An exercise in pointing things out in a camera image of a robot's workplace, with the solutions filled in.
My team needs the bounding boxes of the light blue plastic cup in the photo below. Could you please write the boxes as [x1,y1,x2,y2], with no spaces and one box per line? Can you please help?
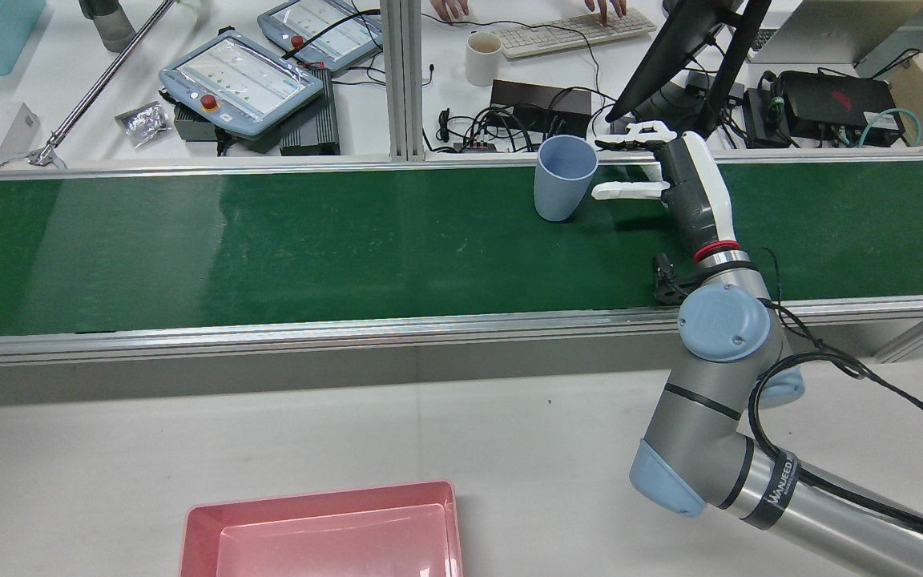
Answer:
[533,135,599,223]

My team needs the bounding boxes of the white card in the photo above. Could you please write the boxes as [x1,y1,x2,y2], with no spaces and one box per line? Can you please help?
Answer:
[0,103,41,166]

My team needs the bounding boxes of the green conveyor belt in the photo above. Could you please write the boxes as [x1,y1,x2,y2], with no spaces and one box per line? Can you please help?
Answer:
[0,148,923,369]

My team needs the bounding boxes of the teal cable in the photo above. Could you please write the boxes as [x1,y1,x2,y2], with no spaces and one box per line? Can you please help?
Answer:
[856,107,923,148]

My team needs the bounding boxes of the black mini computer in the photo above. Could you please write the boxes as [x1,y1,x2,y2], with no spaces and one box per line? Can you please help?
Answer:
[774,71,907,147]

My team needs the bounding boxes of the small grey teach pendant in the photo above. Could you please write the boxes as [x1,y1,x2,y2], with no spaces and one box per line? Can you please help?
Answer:
[257,0,386,77]

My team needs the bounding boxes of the grey bottle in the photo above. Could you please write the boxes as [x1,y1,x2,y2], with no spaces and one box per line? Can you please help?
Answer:
[79,0,136,54]

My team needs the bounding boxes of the silver foil packet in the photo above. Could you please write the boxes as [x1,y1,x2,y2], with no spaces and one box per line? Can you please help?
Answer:
[115,102,172,148]

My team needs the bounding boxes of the large grey teach pendant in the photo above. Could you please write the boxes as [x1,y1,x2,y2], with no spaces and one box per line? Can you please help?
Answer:
[159,30,326,142]

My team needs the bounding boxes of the white mug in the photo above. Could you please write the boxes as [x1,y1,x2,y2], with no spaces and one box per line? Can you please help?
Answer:
[465,31,504,87]

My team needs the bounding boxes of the white grey right robot hand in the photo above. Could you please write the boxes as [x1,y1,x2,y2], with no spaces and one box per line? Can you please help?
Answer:
[591,120,743,259]

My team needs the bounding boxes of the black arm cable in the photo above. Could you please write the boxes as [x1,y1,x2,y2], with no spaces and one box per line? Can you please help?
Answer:
[748,247,923,555]

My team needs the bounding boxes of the long metal rod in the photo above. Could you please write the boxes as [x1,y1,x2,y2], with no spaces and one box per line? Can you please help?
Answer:
[29,0,179,167]

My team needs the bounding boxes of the black flat box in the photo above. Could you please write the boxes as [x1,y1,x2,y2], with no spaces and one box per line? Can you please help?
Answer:
[490,79,593,135]

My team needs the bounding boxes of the white computer keyboard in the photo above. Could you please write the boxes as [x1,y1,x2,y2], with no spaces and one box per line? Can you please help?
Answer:
[492,6,659,60]

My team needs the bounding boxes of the aluminium profile post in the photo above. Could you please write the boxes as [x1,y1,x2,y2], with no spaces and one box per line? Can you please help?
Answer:
[380,0,427,162]

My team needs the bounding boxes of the black computer monitor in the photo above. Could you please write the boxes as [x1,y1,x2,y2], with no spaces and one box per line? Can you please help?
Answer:
[606,0,775,133]

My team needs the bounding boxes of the pink plastic box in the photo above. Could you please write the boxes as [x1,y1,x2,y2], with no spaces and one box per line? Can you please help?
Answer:
[179,480,464,577]

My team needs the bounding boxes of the black cable tangle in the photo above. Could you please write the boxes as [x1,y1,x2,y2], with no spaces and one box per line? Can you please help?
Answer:
[426,103,544,155]

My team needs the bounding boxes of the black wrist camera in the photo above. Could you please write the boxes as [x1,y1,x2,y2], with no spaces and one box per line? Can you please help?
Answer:
[651,254,703,305]

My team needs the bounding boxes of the black finned power unit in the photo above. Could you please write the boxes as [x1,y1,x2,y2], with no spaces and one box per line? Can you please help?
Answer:
[280,68,341,156]

